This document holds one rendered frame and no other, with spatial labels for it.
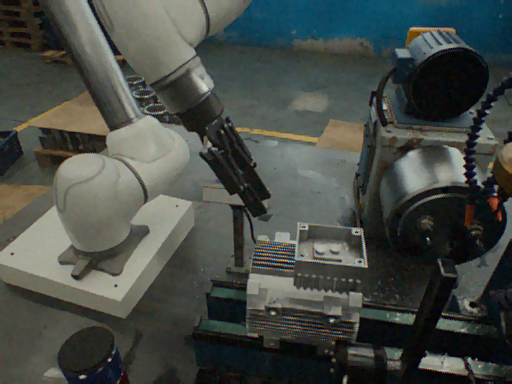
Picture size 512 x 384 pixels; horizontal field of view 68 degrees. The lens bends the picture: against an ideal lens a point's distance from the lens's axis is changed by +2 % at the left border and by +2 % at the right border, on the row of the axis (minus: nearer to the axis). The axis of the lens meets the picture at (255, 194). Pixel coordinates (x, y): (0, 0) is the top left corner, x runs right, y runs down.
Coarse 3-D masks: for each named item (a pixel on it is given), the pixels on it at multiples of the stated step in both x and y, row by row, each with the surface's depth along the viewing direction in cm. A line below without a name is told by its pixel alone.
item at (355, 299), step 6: (252, 282) 67; (258, 282) 67; (252, 288) 67; (258, 288) 67; (252, 294) 67; (258, 294) 67; (348, 294) 66; (354, 294) 65; (360, 294) 65; (348, 300) 66; (354, 300) 65; (360, 300) 65; (354, 306) 64; (360, 306) 64
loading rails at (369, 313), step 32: (224, 288) 88; (224, 320) 90; (384, 320) 81; (448, 320) 81; (480, 320) 80; (224, 352) 80; (256, 352) 78; (288, 352) 76; (448, 352) 83; (480, 352) 81
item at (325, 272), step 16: (304, 224) 72; (320, 240) 72; (336, 240) 72; (352, 240) 70; (304, 256) 65; (320, 256) 67; (336, 256) 67; (352, 256) 69; (304, 272) 65; (320, 272) 65; (336, 272) 64; (352, 272) 64; (304, 288) 67; (320, 288) 67; (336, 288) 67; (352, 288) 66
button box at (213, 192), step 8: (208, 184) 94; (216, 184) 94; (208, 192) 94; (216, 192) 94; (224, 192) 93; (272, 192) 98; (208, 200) 94; (216, 200) 94; (224, 200) 93; (232, 200) 93; (240, 200) 93
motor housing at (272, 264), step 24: (264, 240) 74; (264, 264) 69; (288, 264) 69; (264, 288) 68; (288, 288) 68; (288, 312) 66; (312, 312) 66; (288, 336) 70; (312, 336) 69; (336, 336) 67
